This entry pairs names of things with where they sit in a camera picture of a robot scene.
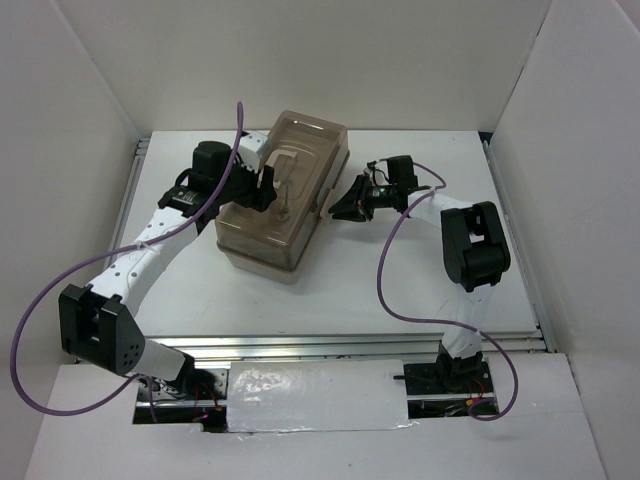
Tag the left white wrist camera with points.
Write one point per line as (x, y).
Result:
(252, 147)

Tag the silver adjustable wrench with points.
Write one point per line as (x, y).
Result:
(287, 190)

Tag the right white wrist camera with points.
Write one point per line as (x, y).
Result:
(375, 174)

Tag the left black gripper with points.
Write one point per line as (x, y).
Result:
(262, 197)

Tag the beige plastic toolbox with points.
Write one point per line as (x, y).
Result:
(307, 155)

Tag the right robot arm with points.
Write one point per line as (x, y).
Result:
(474, 247)

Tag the aluminium mounting rail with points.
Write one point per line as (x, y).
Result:
(305, 347)

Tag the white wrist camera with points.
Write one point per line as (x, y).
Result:
(252, 147)
(375, 174)

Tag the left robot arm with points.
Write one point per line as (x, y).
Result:
(97, 321)

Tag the silver foil tape sheet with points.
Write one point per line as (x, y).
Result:
(309, 396)

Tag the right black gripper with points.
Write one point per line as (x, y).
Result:
(350, 206)

